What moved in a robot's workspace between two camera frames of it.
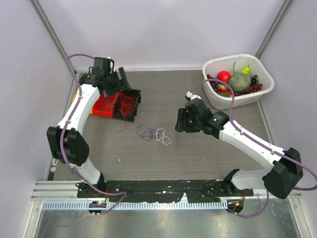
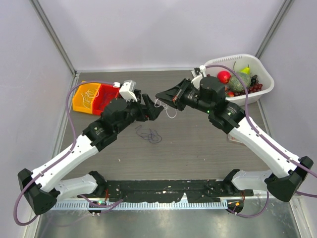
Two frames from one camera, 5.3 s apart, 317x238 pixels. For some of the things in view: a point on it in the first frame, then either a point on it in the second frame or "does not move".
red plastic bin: [104, 107] does not move
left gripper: [119, 87] → [147, 111]
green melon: [239, 82] does not move
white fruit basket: [213, 65] does not move
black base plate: [207, 191] does not move
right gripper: [182, 125] → [174, 96]
